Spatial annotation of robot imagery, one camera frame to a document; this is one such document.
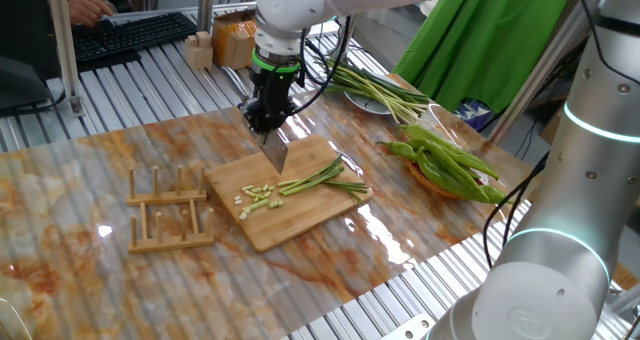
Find black computer keyboard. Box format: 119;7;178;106
72;11;199;64

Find black monitor cable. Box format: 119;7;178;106
0;90;69;117

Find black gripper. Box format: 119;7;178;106
242;69;305;135

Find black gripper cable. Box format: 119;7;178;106
292;14;352;116

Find wooden peg rack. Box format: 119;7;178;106
124;165;216;255

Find clear glass dish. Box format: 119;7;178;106
327;138;366;179

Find grey round plate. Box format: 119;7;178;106
343;79;401;116

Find bunch of green garlic stalks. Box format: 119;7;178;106
324;57;431;126

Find white metal mounting plate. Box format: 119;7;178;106
379;312;437;340

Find black cable bundle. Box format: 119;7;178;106
482;149;551;270

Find aluminium frame post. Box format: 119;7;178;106
43;0;85;117
487;0;601;146
197;0;216;34

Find long green chili pepper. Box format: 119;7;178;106
409;138;492;205
414;146;484;202
375;139;420;162
479;183;514;206
398;123;500;181

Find woven wicker basket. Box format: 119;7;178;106
402;157;485;201

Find marble pattern table mat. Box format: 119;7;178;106
0;72;546;340

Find green cloth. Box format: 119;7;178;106
392;0;576;114

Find uncut green garlic stalks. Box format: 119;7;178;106
276;154;370;205

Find steel cleaver knife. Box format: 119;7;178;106
219;64;290;175

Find long cut green garlic piece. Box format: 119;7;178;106
242;198;270;215

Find taped cardboard box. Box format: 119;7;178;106
211;8;259;71

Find wooden block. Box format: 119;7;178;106
183;30;215;71

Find person's bare hand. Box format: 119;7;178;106
67;0;115;29

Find bamboo cutting board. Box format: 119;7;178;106
204;133;375;255

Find black computer monitor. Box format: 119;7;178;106
0;0;64;114

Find blue patterned bag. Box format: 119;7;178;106
452;98;494;132

